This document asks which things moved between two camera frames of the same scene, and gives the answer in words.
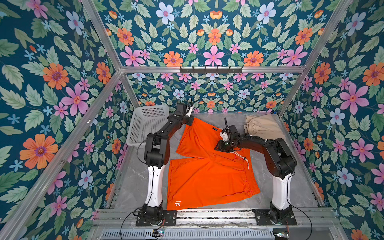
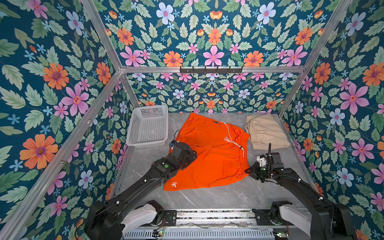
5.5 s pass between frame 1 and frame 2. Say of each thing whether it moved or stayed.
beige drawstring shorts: stayed
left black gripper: moved
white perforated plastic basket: stayed
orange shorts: moved
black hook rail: stayed
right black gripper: moved
